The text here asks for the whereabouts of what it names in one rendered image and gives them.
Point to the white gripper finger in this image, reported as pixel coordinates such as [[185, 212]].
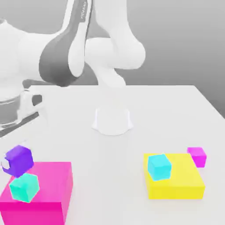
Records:
[[5, 164]]

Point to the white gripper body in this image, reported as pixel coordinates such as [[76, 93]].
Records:
[[22, 126]]

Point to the small purple cube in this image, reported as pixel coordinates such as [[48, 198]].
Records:
[[20, 160]]

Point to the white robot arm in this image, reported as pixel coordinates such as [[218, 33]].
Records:
[[123, 52]]

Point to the small teal cube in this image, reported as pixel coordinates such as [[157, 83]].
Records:
[[24, 188]]

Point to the small cyan cube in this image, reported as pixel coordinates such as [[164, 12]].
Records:
[[159, 167]]

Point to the small magenta cube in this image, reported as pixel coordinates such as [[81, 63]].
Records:
[[198, 156]]

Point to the large pink box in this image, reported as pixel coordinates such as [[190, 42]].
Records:
[[51, 189]]

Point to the large yellow box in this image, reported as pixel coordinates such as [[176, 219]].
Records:
[[182, 182]]

